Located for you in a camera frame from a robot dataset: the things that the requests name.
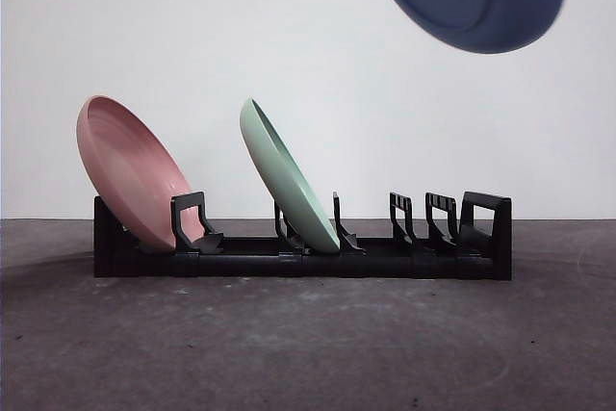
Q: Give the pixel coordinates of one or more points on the green round plate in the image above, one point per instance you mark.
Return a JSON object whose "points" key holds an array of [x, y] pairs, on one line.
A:
{"points": [[284, 180]]}

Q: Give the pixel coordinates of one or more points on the pink round plate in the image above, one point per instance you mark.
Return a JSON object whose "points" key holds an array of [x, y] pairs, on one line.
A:
{"points": [[130, 165]]}

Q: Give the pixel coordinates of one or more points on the black plastic plate rack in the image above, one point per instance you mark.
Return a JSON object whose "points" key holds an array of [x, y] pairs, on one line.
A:
{"points": [[289, 269]]}

